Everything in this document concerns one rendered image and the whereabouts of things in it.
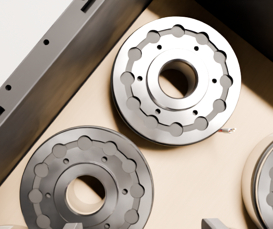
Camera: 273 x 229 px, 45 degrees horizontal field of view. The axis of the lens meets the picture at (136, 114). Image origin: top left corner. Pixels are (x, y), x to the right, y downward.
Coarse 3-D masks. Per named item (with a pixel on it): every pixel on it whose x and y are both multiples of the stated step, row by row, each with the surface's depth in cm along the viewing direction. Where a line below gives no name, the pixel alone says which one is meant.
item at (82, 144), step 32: (96, 128) 25; (32, 160) 25; (64, 160) 25; (96, 160) 25; (128, 160) 25; (32, 192) 25; (128, 192) 25; (32, 224) 24; (64, 224) 25; (128, 224) 25
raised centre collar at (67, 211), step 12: (72, 168) 24; (84, 168) 24; (96, 168) 24; (60, 180) 24; (108, 180) 24; (60, 192) 24; (108, 192) 24; (60, 204) 24; (108, 204) 24; (72, 216) 24; (84, 216) 24; (96, 216) 24; (108, 216) 24
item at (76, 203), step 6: (72, 180) 25; (72, 186) 27; (72, 192) 27; (72, 198) 26; (72, 204) 25; (78, 204) 26; (84, 204) 27; (90, 204) 28; (96, 204) 27; (78, 210) 25; (84, 210) 25; (90, 210) 25
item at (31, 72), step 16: (80, 0) 19; (96, 0) 19; (64, 16) 18; (80, 16) 19; (48, 32) 18; (64, 32) 18; (80, 32) 19; (48, 48) 18; (64, 48) 18; (32, 64) 18; (48, 64) 18; (16, 80) 18; (32, 80) 18; (0, 96) 18; (16, 96) 18; (0, 112) 19; (16, 112) 19; (0, 128) 18
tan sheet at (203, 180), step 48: (192, 0) 29; (240, 48) 29; (96, 96) 28; (240, 96) 29; (144, 144) 28; (192, 144) 28; (240, 144) 28; (0, 192) 28; (96, 192) 28; (192, 192) 28; (240, 192) 28
